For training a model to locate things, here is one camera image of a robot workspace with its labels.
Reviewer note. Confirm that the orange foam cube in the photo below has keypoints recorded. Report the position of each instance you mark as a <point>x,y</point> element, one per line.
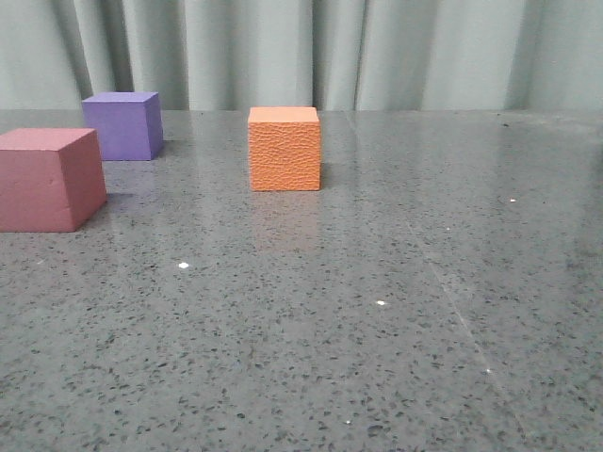
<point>284,148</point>

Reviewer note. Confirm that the purple foam cube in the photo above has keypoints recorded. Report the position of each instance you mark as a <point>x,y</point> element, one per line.
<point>128,124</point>

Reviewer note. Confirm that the pale green curtain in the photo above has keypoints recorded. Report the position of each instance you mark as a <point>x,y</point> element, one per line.
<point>334,55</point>

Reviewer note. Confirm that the red foam cube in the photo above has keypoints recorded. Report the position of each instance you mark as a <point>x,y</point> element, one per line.
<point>52,179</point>

